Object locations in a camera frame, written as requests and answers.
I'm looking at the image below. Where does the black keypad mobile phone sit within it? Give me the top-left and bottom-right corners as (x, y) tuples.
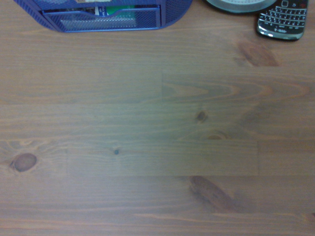
(255, 0), (310, 41)

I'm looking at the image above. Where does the green packet in organizer drawer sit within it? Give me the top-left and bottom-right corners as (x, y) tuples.
(94, 5), (136, 21)

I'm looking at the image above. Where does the blue mesh desk organizer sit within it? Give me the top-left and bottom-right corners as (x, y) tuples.
(13, 0), (194, 33)

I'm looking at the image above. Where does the black round alarm clock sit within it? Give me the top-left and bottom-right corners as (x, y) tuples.
(202, 0), (278, 14)

